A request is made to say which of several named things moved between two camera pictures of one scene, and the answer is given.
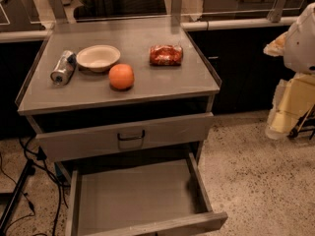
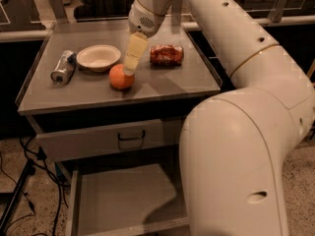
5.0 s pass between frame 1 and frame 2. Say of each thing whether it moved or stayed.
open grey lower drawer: stayed
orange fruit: stayed
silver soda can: stayed
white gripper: moved
